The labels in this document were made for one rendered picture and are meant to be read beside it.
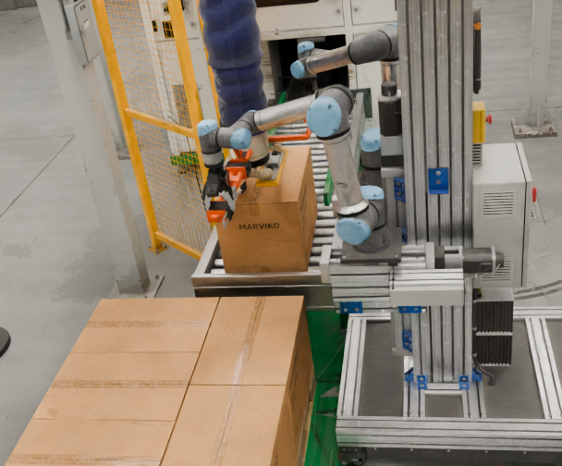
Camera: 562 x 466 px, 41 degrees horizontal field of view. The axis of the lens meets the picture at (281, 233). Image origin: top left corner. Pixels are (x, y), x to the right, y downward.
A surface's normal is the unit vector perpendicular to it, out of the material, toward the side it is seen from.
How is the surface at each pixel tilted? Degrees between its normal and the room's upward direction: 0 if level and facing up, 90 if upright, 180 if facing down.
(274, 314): 0
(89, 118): 88
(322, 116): 82
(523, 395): 0
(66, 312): 0
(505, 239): 90
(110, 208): 90
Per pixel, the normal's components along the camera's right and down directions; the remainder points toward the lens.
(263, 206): -0.13, 0.52
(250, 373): -0.12, -0.85
